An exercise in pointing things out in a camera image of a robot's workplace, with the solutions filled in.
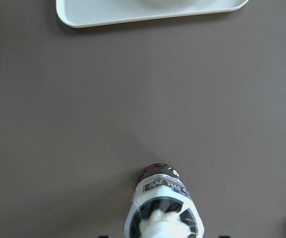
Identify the white plate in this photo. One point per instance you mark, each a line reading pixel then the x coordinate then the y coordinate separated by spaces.
pixel 165 3

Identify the white serving tray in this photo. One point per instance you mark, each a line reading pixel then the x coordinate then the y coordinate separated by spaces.
pixel 90 13

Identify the tea bottle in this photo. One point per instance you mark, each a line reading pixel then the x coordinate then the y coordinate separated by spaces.
pixel 162 207

